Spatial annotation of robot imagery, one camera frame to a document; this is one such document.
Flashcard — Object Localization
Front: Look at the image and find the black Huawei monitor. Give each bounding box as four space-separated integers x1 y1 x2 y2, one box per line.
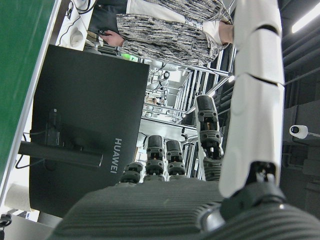
18 44 150 218

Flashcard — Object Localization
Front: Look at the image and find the person in patterned jacket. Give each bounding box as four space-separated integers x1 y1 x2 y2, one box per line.
88 0 237 67

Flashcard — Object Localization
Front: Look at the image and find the white paper roll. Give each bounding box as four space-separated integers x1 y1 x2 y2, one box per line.
4 182 32 212

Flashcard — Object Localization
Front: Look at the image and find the green conveyor belt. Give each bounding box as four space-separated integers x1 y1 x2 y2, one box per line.
0 0 62 208

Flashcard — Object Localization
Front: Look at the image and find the ceiling light strip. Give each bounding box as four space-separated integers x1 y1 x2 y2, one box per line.
291 11 320 35

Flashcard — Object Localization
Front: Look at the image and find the white security camera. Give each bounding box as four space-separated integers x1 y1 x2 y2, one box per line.
289 124 310 140

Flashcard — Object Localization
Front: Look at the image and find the right robot hand white grey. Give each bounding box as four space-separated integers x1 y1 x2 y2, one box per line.
51 0 320 240

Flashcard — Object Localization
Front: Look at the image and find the white computer mouse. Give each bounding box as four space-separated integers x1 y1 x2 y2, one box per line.
69 24 85 48

